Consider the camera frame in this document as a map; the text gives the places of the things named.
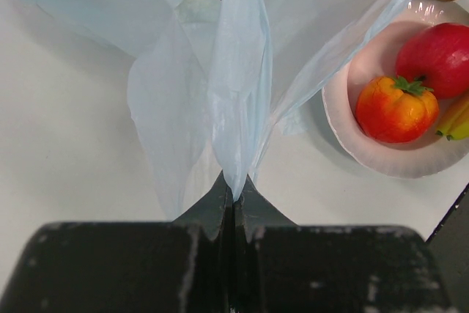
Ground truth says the yellow fake banana bunch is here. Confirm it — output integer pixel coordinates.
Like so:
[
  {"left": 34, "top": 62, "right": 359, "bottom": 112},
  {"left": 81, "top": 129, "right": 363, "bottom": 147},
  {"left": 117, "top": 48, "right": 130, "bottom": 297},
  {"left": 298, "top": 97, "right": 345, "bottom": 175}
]
[{"left": 436, "top": 0, "right": 468, "bottom": 141}]

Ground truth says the red fake apple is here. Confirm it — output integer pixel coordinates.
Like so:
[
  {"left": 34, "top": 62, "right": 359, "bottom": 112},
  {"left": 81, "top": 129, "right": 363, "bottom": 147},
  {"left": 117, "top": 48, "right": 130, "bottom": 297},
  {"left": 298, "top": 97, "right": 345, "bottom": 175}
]
[{"left": 395, "top": 23, "right": 468, "bottom": 99}]

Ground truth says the orange fake tomato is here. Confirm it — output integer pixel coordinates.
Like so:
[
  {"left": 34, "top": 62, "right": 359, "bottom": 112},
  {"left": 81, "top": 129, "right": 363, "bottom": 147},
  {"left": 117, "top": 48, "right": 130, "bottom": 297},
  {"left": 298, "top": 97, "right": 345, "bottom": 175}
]
[{"left": 355, "top": 76, "right": 440, "bottom": 144}]

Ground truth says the light blue plastic bag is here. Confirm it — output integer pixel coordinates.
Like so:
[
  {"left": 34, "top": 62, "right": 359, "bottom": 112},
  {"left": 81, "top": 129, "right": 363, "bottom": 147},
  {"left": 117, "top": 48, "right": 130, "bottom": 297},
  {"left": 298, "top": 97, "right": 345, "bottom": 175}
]
[{"left": 26, "top": 0, "right": 411, "bottom": 218}]

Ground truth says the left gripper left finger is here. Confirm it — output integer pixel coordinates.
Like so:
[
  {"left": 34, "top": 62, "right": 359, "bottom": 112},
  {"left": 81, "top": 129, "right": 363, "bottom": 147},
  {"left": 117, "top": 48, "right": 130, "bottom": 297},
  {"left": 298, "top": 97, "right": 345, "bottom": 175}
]
[{"left": 1, "top": 177, "right": 232, "bottom": 312}]

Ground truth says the white paper plate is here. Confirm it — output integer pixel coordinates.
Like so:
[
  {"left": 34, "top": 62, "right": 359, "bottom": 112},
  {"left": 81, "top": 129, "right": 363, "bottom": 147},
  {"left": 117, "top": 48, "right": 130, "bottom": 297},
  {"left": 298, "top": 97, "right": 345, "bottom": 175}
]
[{"left": 322, "top": 0, "right": 468, "bottom": 179}]

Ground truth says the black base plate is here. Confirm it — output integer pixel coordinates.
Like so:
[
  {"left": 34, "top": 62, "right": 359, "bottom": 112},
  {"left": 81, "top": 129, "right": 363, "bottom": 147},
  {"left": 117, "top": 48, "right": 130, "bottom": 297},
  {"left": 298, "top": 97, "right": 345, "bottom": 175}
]
[{"left": 426, "top": 185, "right": 468, "bottom": 294}]

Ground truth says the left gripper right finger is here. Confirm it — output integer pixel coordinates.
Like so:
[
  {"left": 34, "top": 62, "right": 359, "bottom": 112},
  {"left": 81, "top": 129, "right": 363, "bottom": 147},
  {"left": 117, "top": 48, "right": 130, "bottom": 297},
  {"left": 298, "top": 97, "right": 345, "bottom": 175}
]
[{"left": 232, "top": 180, "right": 457, "bottom": 312}]

